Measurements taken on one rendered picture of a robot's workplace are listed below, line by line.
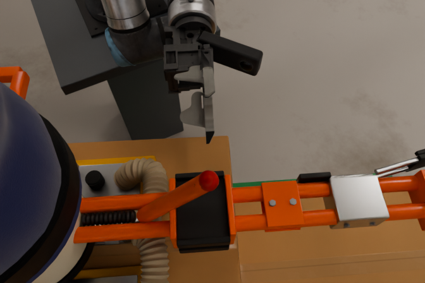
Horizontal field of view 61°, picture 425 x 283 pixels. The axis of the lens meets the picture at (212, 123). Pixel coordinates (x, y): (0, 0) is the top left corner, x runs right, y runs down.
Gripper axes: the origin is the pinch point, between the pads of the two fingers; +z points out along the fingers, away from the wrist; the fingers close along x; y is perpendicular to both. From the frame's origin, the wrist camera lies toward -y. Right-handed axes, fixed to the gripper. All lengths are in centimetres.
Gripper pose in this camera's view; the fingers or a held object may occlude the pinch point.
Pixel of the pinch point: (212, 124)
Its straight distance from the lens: 57.3
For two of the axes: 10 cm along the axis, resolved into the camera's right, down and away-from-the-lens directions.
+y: -10.0, 0.7, -0.4
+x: 0.0, -4.9, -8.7
